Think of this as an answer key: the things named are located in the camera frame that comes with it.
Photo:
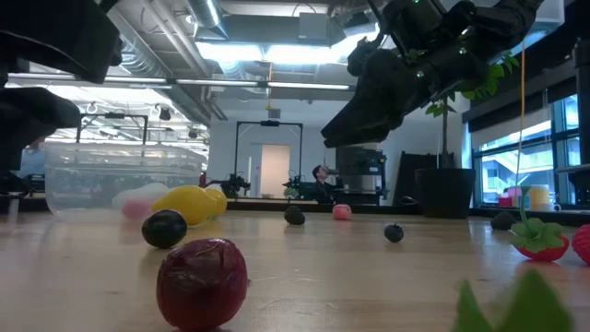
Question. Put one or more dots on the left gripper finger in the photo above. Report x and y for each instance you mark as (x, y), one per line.
(55, 32)
(27, 117)

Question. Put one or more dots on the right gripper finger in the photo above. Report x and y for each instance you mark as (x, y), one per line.
(382, 101)

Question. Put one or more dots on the clear plastic tupperware container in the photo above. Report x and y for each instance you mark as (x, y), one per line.
(92, 175)

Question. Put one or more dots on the pink strawberry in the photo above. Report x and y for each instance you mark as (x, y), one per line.
(342, 212)

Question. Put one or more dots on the small dark blueberry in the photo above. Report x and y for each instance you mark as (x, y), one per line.
(393, 233)

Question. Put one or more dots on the dark blackberry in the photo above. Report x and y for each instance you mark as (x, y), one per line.
(294, 216)
(502, 221)

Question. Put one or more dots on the shiny black grape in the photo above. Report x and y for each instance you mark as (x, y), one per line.
(164, 229)

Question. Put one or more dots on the red strawberry with green leaves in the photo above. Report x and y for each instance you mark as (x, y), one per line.
(541, 249)

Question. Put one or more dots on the red raspberry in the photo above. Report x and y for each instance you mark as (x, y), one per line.
(582, 244)

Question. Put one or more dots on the green leaf foreground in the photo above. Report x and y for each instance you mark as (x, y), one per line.
(530, 309)

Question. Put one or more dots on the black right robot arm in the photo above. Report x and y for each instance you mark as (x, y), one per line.
(498, 18)

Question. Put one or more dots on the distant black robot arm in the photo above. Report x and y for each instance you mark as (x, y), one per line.
(232, 184)
(299, 188)

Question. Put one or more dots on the person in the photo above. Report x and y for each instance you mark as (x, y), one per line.
(33, 162)
(322, 186)

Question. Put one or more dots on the black equipment cabinet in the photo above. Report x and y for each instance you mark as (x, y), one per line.
(362, 170)

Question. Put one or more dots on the black leaning board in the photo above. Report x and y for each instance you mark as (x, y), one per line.
(408, 177)

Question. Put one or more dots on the grey ceiling unit box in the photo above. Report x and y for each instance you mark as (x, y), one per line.
(315, 27)

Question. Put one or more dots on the green plant in black pot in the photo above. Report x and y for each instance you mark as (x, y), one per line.
(444, 193)

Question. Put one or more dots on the long linear ceiling light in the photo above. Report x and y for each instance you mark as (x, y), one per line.
(221, 83)

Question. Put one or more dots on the yellow cup stack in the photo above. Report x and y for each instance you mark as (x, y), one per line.
(539, 197)

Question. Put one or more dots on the white cup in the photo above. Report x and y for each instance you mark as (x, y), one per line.
(555, 208)

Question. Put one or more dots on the distant black workstation frame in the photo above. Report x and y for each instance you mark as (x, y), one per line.
(269, 123)
(113, 115)

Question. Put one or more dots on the black aluminium rig frame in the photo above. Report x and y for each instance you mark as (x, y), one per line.
(369, 208)

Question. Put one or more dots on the grey wall box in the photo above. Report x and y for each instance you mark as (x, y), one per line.
(274, 114)

